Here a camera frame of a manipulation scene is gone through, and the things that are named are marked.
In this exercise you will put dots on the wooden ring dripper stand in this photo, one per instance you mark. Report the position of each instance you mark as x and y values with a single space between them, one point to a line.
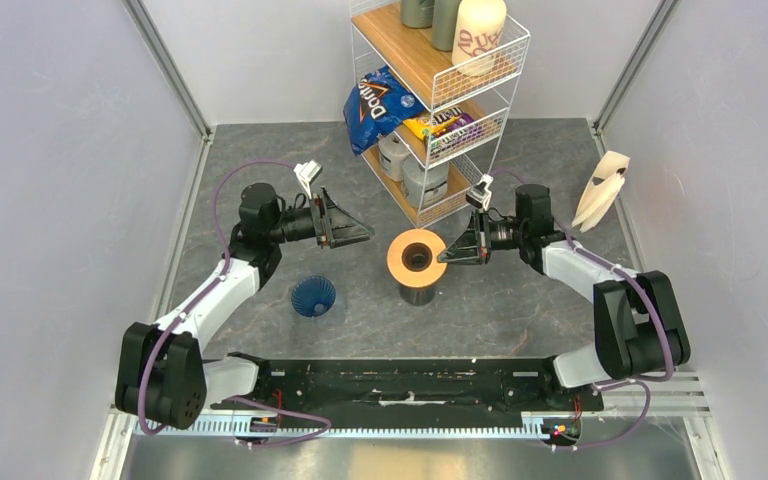
394 263

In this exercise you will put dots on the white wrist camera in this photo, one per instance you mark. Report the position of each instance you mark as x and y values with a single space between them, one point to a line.
306 173
480 194

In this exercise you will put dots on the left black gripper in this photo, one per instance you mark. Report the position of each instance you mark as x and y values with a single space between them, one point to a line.
344 230

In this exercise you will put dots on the dark glass carafe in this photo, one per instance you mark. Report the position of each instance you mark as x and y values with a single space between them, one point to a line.
418 291

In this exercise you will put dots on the yellow M&M candy bag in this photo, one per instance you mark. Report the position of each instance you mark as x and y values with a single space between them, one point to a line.
427 127

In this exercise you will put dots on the blue ribbed coffee dripper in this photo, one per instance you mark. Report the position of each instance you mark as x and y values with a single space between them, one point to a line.
313 296

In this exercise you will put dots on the grey canister lower shelf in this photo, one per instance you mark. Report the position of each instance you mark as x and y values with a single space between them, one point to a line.
424 187

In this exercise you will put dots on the white canister lower shelf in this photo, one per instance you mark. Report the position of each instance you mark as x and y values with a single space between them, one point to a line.
392 153

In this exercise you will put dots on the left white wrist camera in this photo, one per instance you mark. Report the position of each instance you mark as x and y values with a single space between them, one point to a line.
306 173

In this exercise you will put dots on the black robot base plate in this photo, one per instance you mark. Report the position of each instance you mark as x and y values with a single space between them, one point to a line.
416 394

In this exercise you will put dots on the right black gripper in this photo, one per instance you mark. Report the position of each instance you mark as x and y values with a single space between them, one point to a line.
466 249

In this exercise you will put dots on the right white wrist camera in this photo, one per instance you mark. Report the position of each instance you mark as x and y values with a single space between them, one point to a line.
480 194

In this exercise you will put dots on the blue Doritos chip bag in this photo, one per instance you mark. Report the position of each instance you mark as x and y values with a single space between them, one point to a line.
375 107

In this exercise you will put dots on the paper coffee filter stack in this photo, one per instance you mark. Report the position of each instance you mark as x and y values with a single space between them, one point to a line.
601 190

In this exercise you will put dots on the aluminium rail frame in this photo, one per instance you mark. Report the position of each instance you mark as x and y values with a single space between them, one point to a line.
666 432

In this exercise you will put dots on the cream white bottle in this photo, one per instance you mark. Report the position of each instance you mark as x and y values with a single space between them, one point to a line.
478 31

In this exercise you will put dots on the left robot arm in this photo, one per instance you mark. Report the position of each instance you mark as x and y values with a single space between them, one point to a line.
162 377

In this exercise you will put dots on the grey green bottle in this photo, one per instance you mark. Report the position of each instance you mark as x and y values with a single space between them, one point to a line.
417 14
444 24

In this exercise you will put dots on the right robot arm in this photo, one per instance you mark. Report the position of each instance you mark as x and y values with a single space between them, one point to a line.
638 330

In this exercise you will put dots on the white wire shelf rack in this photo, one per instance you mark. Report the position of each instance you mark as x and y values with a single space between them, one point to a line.
379 38

